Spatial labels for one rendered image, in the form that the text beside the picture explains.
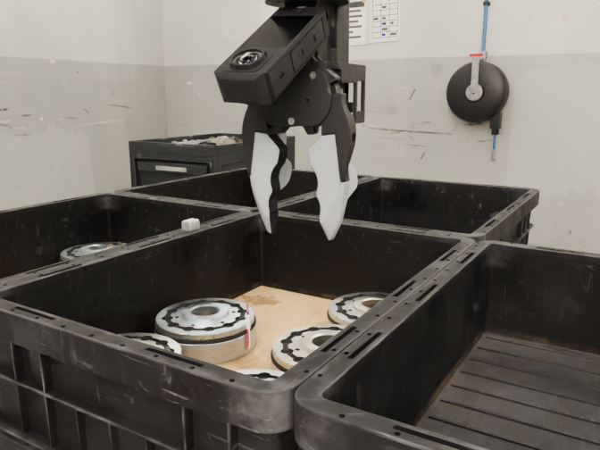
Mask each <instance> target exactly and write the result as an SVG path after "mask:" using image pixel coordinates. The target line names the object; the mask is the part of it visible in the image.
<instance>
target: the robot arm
mask: <svg viewBox="0 0 600 450"><path fill-rule="evenodd" d="M265 3H266V4H267V5H269V6H273V7H278V8H279V9H278V10H277V11H276V12H275V13H274V14H273V15H272V16H271V17H270V18H269V19H267V20H266V21H265V22H264V23H263V24H262V25H261V26H260V27H259V28H258V29H257V30H256V31H255V32H254V33H253V34H252V35H251V36H250V37H249V38H248V39H247V40H246V41H245V42H244V43H243V44H242V45H241V46H240V47H239V48H238V49H237V50H236V51H234V52H233V53H232V54H231V55H230V56H229V57H228V58H227V59H226V60H225V61H224V62H223V63H222V64H221V65H220V66H219V67H218V68H217V69H216V70H215V71H214V75H215V78H216V80H217V83H218V86H219V89H220V92H221V96H222V99H223V102H225V103H239V104H247V109H246V113H245V117H244V119H243V125H242V144H243V149H244V155H245V159H246V170H247V174H248V175H249V176H250V180H251V186H252V190H253V193H254V199H255V201H256V204H257V207H258V210H259V212H260V214H261V217H262V220H263V223H264V225H265V228H266V229H267V231H268V232H269V233H272V234H273V233H275V232H276V227H277V221H278V215H279V211H278V204H277V197H278V194H279V192H280V190H281V189H282V188H283V187H284V186H286V184H287V183H288V182H289V180H290V176H291V171H292V163H291V162H290V161H289V160H288V159H287V154H288V148H287V146H286V144H287V134H286V132H287V130H288V129H289V128H290V127H297V126H302V127H303V128H304V130H305V132H306V134H307V135H314V134H317V133H318V132H319V127H320V126H321V136H320V137H319V138H318V140H317V141H316V142H315V143H314V144H313V145H312V146H311V147H310V149H309V150H308V156H309V161H310V165H311V167H312V169H313V170H314V172H315V173H316V176H317V180H318V186H317V191H316V196H317V198H318V201H319V203H320V206H321V208H320V217H319V223H320V225H321V228H322V231H323V233H324V235H325V237H326V239H327V240H332V239H334V237H335V236H336V234H337V232H338V229H339V227H340V225H341V223H342V220H343V218H344V214H345V210H346V203H347V199H348V197H349V196H350V195H352V194H353V192H354V191H355V190H356V187H357V183H358V178H357V173H356V169H355V167H354V166H353V165H352V164H351V163H350V161H351V158H352V154H353V151H354V146H355V140H356V126H355V124H356V123H364V119H365V79H366V65H361V64H352V63H349V9H350V0H265ZM358 81H361V111H357V91H358ZM349 83H354V92H353V102H348V101H349ZM351 113H353V114H351Z"/></svg>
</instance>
